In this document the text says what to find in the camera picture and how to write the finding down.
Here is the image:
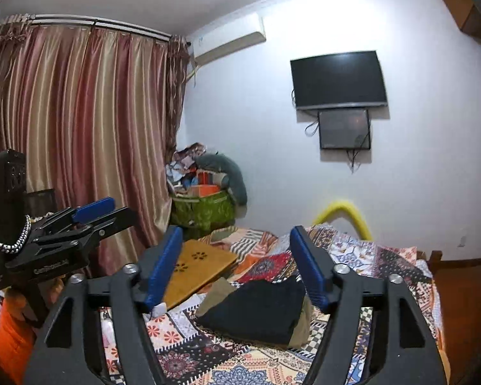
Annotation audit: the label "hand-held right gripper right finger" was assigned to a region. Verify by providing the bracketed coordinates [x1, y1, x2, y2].
[289, 225, 449, 385]

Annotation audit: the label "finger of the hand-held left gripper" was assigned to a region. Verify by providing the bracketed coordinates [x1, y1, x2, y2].
[78, 206, 139, 247]
[34, 196, 117, 230]

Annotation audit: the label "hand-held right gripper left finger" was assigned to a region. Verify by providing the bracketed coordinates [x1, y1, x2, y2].
[23, 225, 184, 385]

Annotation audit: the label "khaki pants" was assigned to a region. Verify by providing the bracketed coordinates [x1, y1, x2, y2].
[196, 277, 314, 349]

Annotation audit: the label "black pants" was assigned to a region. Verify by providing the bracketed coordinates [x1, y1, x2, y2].
[194, 278, 307, 346]

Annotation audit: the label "person's left hand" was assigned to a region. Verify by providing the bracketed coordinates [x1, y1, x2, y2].
[40, 277, 66, 310]

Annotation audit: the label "bamboo lap desk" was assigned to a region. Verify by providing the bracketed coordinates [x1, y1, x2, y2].
[162, 240, 238, 309]

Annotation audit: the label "black chair back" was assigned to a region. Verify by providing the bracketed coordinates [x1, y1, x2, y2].
[24, 188, 57, 219]

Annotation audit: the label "green storage bag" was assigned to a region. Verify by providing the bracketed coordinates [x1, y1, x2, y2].
[170, 188, 235, 233]

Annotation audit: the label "yellow foam tube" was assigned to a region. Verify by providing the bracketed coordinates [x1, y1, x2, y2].
[313, 199, 373, 241]

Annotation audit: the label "striped pink curtain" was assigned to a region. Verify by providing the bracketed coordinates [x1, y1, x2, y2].
[0, 16, 191, 277]

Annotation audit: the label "orange box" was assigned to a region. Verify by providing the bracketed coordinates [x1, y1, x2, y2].
[188, 184, 220, 197]

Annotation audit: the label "grey plush pillow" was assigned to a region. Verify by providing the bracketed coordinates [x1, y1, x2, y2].
[194, 153, 248, 205]

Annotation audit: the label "patchwork printed blanket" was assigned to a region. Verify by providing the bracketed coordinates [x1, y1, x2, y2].
[100, 225, 450, 385]

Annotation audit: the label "wooden bedpost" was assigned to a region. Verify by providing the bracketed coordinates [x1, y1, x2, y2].
[417, 251, 443, 273]

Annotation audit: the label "white air conditioner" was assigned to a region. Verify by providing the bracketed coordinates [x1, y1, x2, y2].
[186, 13, 266, 67]

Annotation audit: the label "black white braided cord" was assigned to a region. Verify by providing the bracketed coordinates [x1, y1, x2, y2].
[0, 214, 32, 254]

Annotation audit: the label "black monitor cable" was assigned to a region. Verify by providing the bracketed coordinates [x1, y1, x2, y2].
[347, 148, 363, 174]

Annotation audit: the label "small black wall monitor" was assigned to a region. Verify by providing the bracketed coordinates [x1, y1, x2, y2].
[318, 107, 371, 150]

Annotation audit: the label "white curtain rail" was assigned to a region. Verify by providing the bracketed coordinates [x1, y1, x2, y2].
[0, 14, 173, 43]

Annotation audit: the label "black wall television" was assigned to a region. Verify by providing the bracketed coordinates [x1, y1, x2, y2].
[291, 51, 389, 111]

